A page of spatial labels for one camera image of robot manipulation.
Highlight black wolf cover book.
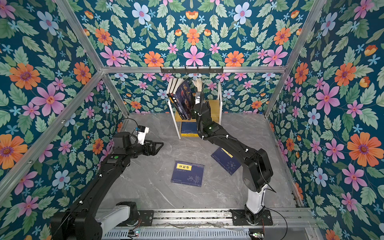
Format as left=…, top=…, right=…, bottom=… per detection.
left=168, top=78, right=183, bottom=119

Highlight dark book orange calligraphy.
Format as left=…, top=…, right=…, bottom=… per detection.
left=174, top=78, right=194, bottom=120

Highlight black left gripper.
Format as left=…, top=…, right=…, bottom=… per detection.
left=124, top=137, right=164, bottom=160

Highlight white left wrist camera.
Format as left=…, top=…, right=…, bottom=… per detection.
left=137, top=125, right=149, bottom=145

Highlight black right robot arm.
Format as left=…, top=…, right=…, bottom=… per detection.
left=194, top=100, right=274, bottom=225

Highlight blue book yellow label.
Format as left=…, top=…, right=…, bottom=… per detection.
left=180, top=121, right=199, bottom=135

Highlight aluminium mounting rail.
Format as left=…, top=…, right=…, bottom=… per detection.
left=68, top=207, right=319, bottom=229

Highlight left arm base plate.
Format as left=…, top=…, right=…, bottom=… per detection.
left=118, top=210, right=155, bottom=227

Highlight dark patterned book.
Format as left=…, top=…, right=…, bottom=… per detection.
left=192, top=78, right=204, bottom=97

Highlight white wooden book shelf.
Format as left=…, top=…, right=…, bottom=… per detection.
left=167, top=84, right=224, bottom=139

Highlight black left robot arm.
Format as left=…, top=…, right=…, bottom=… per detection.
left=51, top=132, right=164, bottom=240

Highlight black book on shelf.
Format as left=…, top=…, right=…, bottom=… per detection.
left=166, top=78, right=174, bottom=95

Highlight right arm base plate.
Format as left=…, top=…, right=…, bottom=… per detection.
left=230, top=209, right=273, bottom=226

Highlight small dark blue book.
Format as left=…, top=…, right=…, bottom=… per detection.
left=211, top=148, right=241, bottom=175

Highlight black hook rail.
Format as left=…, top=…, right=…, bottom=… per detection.
left=160, top=67, right=224, bottom=75

